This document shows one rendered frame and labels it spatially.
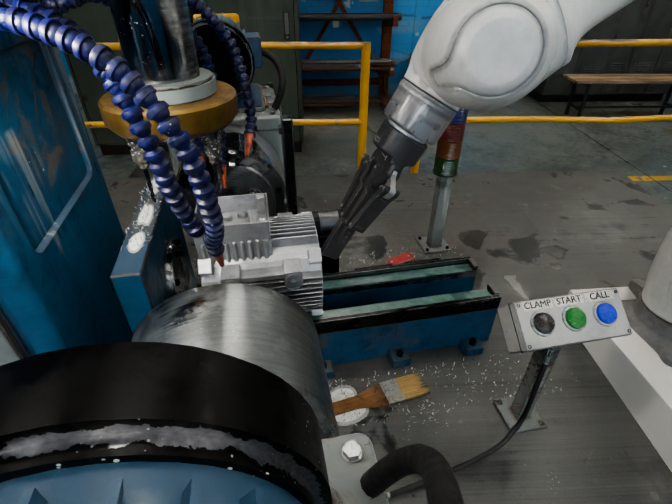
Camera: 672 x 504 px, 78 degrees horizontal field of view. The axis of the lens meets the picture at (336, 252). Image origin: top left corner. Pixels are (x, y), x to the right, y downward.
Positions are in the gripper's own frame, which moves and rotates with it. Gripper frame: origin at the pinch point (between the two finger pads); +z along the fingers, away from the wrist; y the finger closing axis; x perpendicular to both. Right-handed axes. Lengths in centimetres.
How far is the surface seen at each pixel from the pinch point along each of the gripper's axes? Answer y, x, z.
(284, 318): 20.2, -10.8, 2.5
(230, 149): -27.8, -17.7, 3.3
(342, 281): -11.0, 12.0, 14.5
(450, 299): -1.1, 29.7, 4.3
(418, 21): -474, 180, -73
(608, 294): 18.8, 33.0, -16.5
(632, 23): -393, 369, -185
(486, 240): -35, 60, 0
